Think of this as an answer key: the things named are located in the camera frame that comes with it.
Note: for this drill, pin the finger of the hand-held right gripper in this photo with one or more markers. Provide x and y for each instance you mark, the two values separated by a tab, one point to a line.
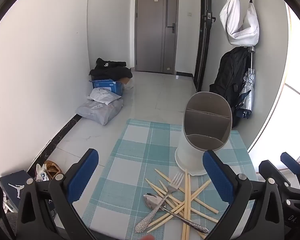
267	168
290	161

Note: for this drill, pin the grey door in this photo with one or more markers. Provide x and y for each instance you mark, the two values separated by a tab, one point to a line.
150	35

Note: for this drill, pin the grey parcel bag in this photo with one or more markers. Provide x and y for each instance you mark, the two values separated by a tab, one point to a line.
99	111

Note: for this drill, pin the silver spoon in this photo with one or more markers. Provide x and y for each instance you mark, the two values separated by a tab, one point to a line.
152	201

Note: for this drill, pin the black clothes heap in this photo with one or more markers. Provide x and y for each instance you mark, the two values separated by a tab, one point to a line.
109	72

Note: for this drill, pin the white shoulder bag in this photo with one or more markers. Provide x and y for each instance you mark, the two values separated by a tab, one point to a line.
240	22

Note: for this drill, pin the black door frame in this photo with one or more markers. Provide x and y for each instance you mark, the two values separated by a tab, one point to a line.
202	42

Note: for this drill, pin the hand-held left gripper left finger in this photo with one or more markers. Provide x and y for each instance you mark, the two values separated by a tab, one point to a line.
82	177

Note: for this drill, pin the grey white utensil holder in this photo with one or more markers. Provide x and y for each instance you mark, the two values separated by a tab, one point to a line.
205	105

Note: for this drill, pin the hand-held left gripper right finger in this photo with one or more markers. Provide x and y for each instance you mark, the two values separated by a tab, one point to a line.
218	177

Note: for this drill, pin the pile of wooden chopsticks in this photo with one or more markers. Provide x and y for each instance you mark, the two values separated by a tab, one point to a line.
188	192

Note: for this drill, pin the silver folding umbrella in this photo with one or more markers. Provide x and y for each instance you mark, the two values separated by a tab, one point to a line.
247	92

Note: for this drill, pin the brown slipper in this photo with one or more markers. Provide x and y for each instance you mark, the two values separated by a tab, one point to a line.
52	168

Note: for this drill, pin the dark blue shoe box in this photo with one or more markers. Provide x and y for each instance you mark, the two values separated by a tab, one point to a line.
14	185

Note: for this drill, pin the brown cardboard box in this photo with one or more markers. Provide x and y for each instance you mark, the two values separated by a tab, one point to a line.
125	80

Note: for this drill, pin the teal checked tablecloth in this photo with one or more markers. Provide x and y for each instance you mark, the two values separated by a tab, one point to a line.
134	155

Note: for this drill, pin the black backpack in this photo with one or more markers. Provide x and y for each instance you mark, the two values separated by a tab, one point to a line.
227	80

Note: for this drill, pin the white parcel bag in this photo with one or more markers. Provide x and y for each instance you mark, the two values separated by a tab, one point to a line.
102	95

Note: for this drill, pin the blue cardboard box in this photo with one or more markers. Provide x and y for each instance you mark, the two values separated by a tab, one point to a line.
107	85

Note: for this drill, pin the silver fork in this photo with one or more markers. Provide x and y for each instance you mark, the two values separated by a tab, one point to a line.
176	182

